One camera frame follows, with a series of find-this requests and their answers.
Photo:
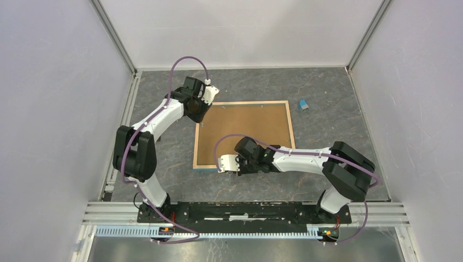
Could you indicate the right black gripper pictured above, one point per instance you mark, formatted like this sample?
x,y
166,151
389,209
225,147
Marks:
x,y
242,172

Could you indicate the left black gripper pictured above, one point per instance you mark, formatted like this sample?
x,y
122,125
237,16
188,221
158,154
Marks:
x,y
198,118

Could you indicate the blue picture frame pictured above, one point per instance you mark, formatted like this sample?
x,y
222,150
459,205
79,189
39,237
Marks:
x,y
268,121

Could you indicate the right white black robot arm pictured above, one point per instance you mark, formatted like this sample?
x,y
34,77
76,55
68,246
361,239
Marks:
x,y
349,173

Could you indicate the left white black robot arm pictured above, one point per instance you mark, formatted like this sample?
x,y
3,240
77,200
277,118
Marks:
x,y
135,155

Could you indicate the small blue eraser block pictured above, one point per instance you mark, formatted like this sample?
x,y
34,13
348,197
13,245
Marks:
x,y
303,106

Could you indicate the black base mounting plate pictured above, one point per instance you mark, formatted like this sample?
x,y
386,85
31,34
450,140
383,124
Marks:
x,y
252,217

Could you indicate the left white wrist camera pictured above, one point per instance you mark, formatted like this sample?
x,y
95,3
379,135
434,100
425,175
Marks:
x,y
209,93

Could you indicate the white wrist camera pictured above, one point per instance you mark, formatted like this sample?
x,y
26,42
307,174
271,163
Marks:
x,y
228,163
209,93

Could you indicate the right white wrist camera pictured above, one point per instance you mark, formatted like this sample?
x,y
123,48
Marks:
x,y
228,163

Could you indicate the light blue cable comb strip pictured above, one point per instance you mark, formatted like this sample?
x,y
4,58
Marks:
x,y
155,232

